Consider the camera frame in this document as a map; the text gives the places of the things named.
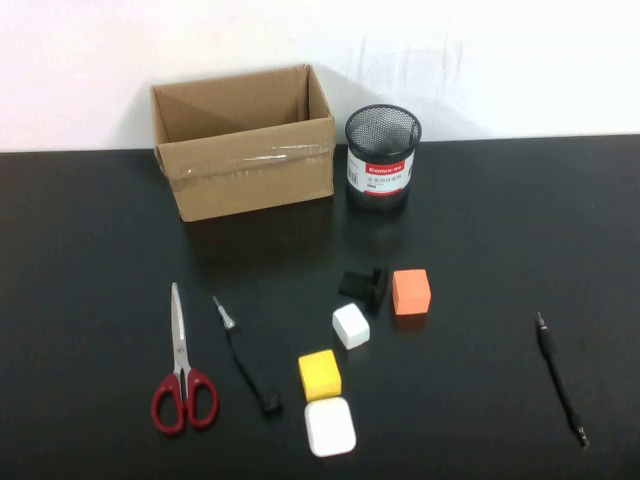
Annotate thick black-handled screwdriver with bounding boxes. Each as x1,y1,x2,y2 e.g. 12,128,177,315
212,295,284,419

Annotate red-handled scissors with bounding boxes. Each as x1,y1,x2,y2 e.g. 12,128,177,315
150,282,220,437

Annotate slim black screwdriver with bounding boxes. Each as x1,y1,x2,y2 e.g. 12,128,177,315
535,311,590,450

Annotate black mesh pen holder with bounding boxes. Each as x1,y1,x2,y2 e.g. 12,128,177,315
343,103,422,217

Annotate small white foam block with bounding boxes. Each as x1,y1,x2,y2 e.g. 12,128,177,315
331,302,372,351

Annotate open brown cardboard box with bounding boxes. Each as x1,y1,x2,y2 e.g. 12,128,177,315
149,63,337,224

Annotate orange foam block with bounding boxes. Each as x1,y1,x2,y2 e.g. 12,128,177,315
390,268,432,317

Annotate yellow foam block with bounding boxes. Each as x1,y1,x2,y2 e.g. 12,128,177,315
297,348,343,402

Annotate large white foam block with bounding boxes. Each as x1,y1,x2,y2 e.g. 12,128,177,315
303,396,358,459

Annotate black plastic bracket part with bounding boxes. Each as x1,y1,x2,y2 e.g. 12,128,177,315
337,265,390,315

